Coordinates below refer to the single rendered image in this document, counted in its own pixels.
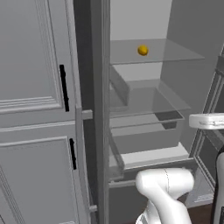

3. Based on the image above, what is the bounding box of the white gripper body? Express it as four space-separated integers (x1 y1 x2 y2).
188 113 224 130

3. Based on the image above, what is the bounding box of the yellow lemon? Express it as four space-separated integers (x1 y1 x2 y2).
137 44 150 57

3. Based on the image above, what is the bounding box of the grey fridge door with racks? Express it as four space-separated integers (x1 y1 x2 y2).
185 43 224 208

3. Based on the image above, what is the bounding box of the wide glass fridge shelf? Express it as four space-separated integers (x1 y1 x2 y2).
109 86 193 119

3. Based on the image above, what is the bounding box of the large grey fridge drawer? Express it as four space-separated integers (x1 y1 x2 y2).
108 112 186 156

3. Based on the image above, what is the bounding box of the narrow glass fridge shelf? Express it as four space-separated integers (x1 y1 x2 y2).
109 38 206 66

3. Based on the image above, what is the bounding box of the small grey fridge bin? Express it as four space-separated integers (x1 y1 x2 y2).
109 65 131 109

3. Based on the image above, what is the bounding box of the grey fridge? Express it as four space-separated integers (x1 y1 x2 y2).
73 0 224 224

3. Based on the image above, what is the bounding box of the thin grey fridge door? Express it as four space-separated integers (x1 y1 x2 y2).
74 104 99 224

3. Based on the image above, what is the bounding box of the short grey cupboard door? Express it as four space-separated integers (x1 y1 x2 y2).
0 121 90 224

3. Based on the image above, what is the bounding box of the tall grey cupboard door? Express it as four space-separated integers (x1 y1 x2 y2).
0 0 79 130

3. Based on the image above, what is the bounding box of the short black cupboard handle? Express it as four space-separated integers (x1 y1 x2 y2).
68 137 78 171

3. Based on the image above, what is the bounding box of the long black cupboard handle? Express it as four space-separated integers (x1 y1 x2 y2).
59 64 71 113

